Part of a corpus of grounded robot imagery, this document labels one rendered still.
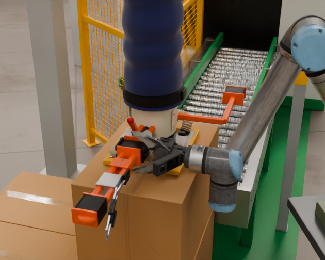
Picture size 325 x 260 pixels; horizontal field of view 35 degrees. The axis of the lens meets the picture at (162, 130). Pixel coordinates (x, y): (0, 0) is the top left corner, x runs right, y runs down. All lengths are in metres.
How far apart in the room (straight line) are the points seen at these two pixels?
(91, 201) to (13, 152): 2.63
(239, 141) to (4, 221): 1.14
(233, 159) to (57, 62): 1.84
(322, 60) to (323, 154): 2.64
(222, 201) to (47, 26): 1.83
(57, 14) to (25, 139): 1.35
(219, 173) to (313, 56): 0.47
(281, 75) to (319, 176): 2.19
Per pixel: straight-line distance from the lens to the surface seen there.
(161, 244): 1.84
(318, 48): 1.46
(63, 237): 2.25
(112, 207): 1.43
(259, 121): 1.71
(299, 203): 2.12
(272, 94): 1.67
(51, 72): 3.28
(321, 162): 3.95
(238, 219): 2.50
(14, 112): 4.71
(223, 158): 1.64
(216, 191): 1.69
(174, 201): 1.72
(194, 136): 2.06
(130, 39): 1.78
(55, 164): 3.58
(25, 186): 2.61
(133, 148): 1.70
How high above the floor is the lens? 1.93
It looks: 27 degrees down
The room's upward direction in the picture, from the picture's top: straight up
